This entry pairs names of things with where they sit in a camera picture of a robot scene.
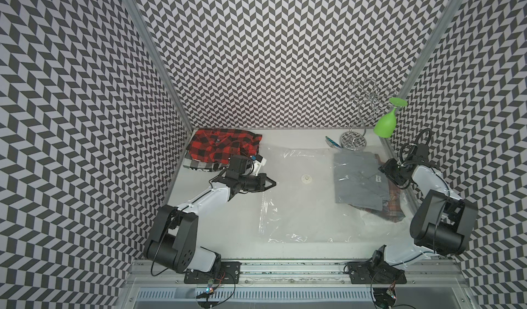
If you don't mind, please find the clear plastic vacuum bag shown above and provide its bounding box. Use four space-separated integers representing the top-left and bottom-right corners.
259 146 413 243

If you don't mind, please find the grey cloth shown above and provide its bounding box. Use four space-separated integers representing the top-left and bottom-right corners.
333 151 390 211

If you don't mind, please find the black white plaid shirt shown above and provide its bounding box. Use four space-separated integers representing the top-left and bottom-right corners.
183 152 229 172

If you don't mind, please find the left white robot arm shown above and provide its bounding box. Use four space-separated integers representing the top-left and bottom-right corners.
143 171 277 274

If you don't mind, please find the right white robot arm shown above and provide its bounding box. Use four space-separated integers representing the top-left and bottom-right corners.
371 159 478 270

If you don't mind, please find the green plastic wine glass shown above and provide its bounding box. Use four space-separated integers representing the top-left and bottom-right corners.
374 97 408 139

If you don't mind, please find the left small circuit board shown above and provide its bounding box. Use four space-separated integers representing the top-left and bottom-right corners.
205 280 215 294

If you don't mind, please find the small circuit board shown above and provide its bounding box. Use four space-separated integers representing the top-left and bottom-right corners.
205 280 215 294
372 288 396 309

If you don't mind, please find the right small circuit board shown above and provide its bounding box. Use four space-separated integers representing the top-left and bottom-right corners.
372 288 396 309

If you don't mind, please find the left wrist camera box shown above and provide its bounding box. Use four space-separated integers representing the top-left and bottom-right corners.
228 155 266 176

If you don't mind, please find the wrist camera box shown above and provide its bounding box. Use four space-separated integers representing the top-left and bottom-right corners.
228 155 266 176
399 143 430 166

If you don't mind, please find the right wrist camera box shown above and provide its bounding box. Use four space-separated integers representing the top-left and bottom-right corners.
399 143 430 166

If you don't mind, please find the metal wire glass rack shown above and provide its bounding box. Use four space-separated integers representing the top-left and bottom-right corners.
338 79 395 151

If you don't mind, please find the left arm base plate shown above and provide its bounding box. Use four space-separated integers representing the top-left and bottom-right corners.
184 261 242 284

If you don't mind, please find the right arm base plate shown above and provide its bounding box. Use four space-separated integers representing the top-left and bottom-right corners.
344 261 408 285

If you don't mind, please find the aluminium front rail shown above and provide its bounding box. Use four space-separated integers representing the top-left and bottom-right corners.
124 259 469 288

